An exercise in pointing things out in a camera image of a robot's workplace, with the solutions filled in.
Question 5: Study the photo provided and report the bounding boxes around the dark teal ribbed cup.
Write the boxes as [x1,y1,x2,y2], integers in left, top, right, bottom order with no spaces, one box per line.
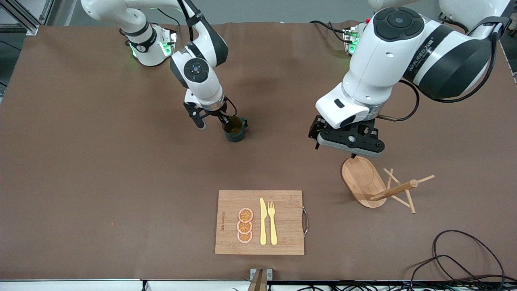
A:
[222,115,249,143]

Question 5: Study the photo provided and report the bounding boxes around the wooden mug tree stand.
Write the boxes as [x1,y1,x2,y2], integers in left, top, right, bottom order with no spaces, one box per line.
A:
[341,156,435,214]

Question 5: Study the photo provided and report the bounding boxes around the brown table cover sheet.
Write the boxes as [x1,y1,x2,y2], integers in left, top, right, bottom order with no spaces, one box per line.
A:
[0,20,517,282]

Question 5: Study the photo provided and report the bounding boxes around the bamboo cutting board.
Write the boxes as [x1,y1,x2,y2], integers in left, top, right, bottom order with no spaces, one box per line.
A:
[214,190,309,255]

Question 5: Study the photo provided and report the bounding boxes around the yellow plastic fork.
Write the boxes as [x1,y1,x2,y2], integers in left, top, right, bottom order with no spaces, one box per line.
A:
[268,201,278,246]

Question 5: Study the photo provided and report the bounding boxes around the yellow plastic knife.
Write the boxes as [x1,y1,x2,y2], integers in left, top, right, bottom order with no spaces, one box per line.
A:
[259,198,267,246]

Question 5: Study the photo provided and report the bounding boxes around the black arm base cable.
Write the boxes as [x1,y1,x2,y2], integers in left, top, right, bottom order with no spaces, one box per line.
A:
[156,8,181,41]
[309,20,349,43]

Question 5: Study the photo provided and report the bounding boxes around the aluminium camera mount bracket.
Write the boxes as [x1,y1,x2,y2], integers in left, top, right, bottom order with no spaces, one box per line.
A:
[247,268,273,291]

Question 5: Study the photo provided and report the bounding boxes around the black cable bundle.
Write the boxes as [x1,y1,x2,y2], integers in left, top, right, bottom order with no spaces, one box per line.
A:
[275,280,517,291]

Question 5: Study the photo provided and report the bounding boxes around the black looped cable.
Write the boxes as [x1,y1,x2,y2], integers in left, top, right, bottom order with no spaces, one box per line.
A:
[408,255,481,291]
[432,230,506,289]

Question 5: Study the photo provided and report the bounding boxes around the aluminium frame profile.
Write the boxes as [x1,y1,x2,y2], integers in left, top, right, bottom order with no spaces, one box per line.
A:
[0,0,55,36]

